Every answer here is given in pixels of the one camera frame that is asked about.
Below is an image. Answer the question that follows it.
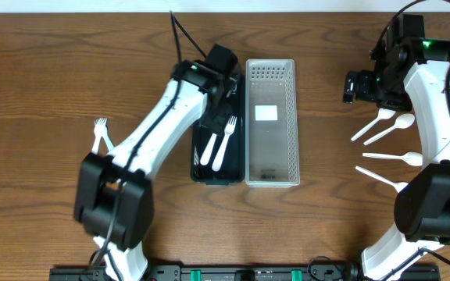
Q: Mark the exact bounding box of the cream plastic spoon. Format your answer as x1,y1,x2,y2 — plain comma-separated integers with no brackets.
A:
200,133,217,166

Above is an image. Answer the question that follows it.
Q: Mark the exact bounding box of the black perforated plastic basket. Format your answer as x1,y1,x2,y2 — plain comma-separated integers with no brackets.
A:
190,73,245,186

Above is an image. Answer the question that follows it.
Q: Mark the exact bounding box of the pale green plastic fork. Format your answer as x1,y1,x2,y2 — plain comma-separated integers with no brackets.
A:
102,127,114,151

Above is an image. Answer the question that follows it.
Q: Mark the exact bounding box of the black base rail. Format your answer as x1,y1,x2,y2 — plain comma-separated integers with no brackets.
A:
48,264,441,281

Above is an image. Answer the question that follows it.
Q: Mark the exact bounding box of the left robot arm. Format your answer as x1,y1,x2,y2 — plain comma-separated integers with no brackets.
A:
73,44,239,280

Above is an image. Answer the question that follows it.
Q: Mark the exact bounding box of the white plastic spoon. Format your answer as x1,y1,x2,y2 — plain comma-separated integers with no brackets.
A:
355,166,409,193
363,113,416,145
362,151,423,167
351,108,395,141

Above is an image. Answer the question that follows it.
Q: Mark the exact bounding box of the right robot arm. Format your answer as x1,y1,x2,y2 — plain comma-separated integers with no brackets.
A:
343,14,450,280

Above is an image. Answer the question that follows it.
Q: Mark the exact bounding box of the white plastic spoon top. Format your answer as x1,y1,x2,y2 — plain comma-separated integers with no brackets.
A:
351,108,395,141

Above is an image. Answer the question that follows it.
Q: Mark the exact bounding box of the clear perforated plastic basket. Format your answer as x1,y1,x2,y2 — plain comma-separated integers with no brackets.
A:
245,59,301,188

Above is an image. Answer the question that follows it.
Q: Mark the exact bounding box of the white plastic spoon bottom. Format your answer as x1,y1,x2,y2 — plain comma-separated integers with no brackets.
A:
355,166,409,193

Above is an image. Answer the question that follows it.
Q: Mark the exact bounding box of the white label in basket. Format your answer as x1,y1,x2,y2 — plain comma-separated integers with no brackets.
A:
255,105,278,121

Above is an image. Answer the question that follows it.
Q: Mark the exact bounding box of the white plastic fork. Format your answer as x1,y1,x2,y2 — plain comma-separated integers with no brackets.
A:
212,116,238,172
91,117,107,154

